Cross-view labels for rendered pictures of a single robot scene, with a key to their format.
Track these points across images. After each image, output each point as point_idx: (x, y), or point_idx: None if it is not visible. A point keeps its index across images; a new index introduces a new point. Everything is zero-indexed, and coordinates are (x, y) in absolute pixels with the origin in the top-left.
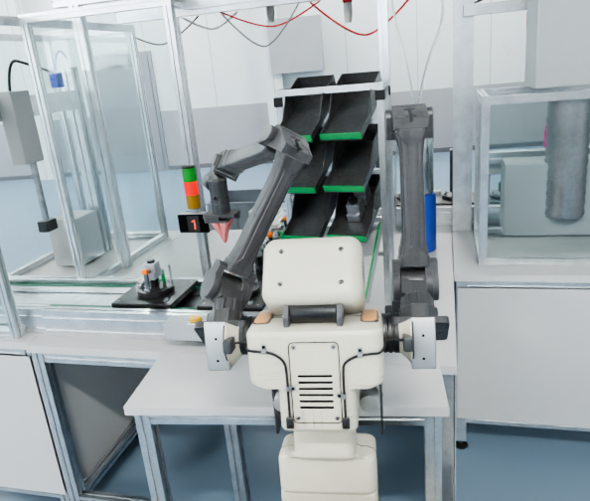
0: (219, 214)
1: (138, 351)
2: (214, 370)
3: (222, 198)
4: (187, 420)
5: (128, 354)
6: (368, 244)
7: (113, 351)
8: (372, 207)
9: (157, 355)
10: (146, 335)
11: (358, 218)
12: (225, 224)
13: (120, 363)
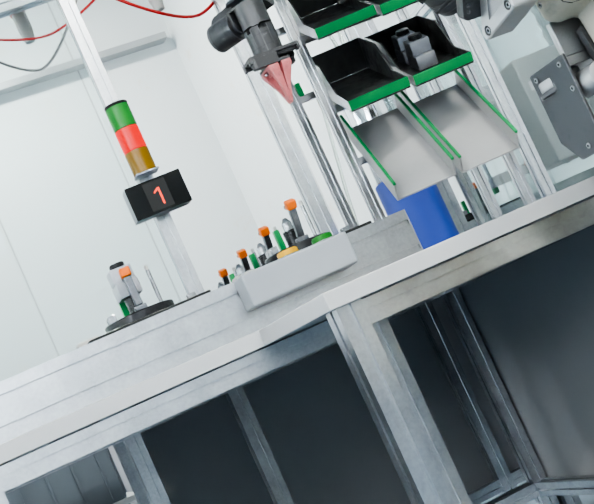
0: (274, 47)
1: (212, 351)
2: (520, 3)
3: (270, 23)
4: (427, 290)
5: (194, 367)
6: (456, 105)
7: (162, 376)
8: (445, 35)
9: (251, 341)
10: (196, 348)
11: (434, 56)
12: (290, 59)
13: (178, 404)
